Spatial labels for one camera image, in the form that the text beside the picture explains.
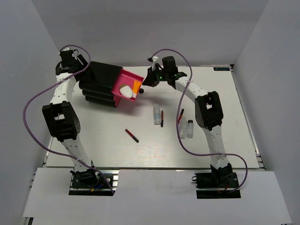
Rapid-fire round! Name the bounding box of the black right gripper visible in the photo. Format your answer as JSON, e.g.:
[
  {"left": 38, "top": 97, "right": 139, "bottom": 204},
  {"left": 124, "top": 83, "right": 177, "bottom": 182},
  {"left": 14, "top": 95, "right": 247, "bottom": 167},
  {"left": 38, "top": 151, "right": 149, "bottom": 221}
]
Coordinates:
[{"left": 142, "top": 66, "right": 168, "bottom": 88}]

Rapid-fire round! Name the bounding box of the orange cream tube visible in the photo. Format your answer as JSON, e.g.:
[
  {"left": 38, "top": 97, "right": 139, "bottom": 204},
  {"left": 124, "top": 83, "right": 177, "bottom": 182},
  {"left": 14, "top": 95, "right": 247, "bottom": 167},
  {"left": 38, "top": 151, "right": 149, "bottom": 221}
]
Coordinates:
[{"left": 132, "top": 80, "right": 142, "bottom": 99}]

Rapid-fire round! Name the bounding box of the pink top drawer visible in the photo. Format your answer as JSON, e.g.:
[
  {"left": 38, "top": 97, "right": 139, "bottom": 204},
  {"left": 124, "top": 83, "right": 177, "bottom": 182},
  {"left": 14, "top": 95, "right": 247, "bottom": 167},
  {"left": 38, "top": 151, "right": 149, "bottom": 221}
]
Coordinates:
[{"left": 112, "top": 69, "right": 144, "bottom": 101}]

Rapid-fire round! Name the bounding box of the black drawer organizer cabinet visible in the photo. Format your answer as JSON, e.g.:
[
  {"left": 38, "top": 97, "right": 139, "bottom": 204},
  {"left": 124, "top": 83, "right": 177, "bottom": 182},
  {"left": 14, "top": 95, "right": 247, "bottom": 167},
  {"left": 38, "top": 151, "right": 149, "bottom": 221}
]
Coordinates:
[{"left": 79, "top": 61, "right": 123, "bottom": 108}]

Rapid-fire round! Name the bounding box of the red black lip liner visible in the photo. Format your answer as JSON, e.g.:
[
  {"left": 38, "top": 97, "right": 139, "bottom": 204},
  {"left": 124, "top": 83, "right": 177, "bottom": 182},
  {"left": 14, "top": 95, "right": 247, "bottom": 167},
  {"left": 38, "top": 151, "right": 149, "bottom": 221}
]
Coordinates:
[{"left": 160, "top": 110, "right": 164, "bottom": 128}]

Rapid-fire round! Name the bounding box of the red lip gloss tube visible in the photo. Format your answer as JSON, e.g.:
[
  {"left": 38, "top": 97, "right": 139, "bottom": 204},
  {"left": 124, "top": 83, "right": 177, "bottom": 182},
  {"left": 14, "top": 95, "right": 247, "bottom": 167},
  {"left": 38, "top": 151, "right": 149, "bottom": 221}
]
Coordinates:
[{"left": 178, "top": 108, "right": 184, "bottom": 123}]

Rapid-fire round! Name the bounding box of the red black lipstick pen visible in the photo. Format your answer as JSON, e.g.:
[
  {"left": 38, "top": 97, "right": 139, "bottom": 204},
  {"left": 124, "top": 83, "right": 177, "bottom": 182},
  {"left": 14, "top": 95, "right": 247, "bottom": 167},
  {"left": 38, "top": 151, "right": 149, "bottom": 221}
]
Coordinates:
[{"left": 125, "top": 129, "right": 139, "bottom": 143}]

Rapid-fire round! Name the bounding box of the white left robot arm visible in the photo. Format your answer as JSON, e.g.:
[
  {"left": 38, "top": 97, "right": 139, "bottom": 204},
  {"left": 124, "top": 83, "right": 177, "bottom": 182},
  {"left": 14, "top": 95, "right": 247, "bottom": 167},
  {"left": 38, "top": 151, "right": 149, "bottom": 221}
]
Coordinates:
[{"left": 42, "top": 46, "right": 93, "bottom": 173}]

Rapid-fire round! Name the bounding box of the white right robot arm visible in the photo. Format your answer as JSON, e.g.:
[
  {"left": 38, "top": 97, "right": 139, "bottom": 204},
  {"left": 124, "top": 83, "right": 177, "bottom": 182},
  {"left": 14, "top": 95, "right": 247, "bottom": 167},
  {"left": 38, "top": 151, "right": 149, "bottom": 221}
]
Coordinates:
[{"left": 142, "top": 56, "right": 233, "bottom": 187}]

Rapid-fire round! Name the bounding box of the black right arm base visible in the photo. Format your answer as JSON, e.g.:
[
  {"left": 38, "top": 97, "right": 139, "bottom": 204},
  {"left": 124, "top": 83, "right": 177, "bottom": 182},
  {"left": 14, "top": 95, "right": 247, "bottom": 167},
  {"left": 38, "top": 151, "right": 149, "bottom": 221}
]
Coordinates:
[{"left": 191, "top": 172, "right": 241, "bottom": 199}]

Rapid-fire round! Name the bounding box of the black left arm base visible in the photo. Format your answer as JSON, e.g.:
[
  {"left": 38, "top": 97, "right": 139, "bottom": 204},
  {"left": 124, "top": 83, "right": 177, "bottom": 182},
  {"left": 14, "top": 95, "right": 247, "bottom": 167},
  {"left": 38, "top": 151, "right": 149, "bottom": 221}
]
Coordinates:
[{"left": 68, "top": 169, "right": 116, "bottom": 196}]

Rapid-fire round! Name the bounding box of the clear plastic bottle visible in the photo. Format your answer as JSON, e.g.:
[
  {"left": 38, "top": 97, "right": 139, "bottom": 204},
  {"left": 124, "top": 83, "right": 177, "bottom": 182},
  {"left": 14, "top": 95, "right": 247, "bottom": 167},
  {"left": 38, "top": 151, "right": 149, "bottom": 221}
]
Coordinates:
[{"left": 153, "top": 104, "right": 161, "bottom": 125}]

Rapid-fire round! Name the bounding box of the clear bottle blue label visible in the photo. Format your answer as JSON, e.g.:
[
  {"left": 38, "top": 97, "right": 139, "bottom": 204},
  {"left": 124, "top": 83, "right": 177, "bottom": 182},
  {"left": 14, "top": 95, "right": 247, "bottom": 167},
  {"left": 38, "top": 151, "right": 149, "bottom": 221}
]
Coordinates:
[{"left": 179, "top": 120, "right": 187, "bottom": 139}]

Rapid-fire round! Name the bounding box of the clear bottle black cap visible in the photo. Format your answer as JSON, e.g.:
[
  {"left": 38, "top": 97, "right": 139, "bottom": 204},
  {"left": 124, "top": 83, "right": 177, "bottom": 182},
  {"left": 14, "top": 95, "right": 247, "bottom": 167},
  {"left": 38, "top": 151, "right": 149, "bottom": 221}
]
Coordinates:
[{"left": 187, "top": 120, "right": 194, "bottom": 138}]

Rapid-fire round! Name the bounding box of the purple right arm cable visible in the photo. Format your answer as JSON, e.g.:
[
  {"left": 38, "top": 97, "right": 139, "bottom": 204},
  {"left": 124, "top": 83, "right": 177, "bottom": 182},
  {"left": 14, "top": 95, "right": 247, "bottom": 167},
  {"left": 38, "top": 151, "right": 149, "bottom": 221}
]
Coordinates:
[{"left": 151, "top": 49, "right": 248, "bottom": 193}]

